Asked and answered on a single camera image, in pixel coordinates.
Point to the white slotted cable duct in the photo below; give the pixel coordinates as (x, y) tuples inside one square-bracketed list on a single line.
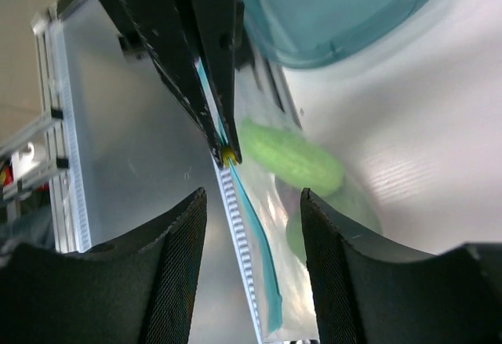
[(134, 154)]

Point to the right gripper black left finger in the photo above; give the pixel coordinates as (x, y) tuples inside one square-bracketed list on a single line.
[(139, 287)]

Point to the clear zip top bag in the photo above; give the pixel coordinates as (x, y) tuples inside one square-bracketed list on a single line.
[(265, 220)]

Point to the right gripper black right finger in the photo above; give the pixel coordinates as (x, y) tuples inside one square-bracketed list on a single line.
[(369, 289)]

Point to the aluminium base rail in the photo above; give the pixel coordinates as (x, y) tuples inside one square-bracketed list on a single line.
[(44, 153)]

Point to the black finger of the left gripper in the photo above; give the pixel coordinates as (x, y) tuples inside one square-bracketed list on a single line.
[(220, 29), (158, 25)]

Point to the blue plastic tray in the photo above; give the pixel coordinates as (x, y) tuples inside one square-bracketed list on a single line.
[(305, 34)]

